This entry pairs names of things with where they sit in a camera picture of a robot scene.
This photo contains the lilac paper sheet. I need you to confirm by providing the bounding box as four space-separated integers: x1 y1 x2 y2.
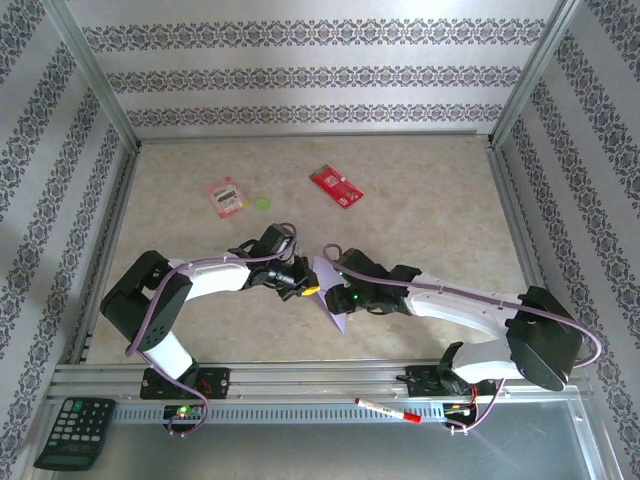
310 254 351 335

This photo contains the grey metal sheet panel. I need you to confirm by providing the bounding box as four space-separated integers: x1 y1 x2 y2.
29 397 616 480

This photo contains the red card package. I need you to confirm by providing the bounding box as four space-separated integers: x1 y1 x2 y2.
308 163 365 210

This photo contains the pink blister card package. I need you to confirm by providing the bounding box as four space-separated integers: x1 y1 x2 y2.
204 175 251 220

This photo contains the white marker with red cap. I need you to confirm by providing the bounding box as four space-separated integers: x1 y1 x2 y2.
354 397 423 425

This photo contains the controller board with green light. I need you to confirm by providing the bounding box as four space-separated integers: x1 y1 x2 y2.
163 403 206 421

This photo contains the black calculator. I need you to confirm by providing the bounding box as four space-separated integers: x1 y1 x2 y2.
33 397 117 471

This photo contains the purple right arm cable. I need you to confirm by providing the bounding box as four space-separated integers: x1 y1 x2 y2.
322 243 604 436

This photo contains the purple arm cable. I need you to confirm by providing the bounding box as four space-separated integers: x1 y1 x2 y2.
124 222 299 441
322 243 604 436

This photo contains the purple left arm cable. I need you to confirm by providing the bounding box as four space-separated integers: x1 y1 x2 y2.
124 222 299 441

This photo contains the aluminium mounting rail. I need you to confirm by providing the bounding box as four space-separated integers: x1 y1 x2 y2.
47 359 594 401

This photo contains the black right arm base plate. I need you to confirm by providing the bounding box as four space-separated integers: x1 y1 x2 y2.
394 364 499 400

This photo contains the grey slotted cable duct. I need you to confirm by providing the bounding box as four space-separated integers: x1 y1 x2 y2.
112 402 449 425

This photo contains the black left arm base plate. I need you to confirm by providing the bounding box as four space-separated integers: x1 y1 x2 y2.
139 366 232 401

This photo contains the controller board with coloured wires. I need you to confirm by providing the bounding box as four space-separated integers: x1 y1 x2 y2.
442 401 482 419

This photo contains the aluminium back rail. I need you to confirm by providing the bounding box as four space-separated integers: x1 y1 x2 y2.
134 130 494 146

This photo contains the aluminium side rail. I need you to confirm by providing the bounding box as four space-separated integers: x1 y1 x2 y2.
67 144 144 366
487 142 571 361

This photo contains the aluminium frame post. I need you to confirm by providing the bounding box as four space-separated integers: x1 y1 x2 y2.
42 0 142 151
487 0 586 151

